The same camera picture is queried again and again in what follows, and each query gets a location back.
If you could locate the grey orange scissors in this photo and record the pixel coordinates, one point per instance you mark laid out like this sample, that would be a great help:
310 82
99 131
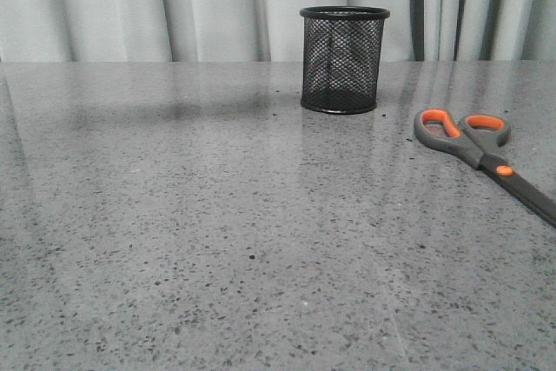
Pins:
476 139

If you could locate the black mesh pen cup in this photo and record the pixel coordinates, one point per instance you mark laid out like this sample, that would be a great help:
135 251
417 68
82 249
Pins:
341 58

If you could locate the white curtain backdrop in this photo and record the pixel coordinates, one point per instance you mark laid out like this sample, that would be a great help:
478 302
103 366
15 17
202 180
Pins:
265 30

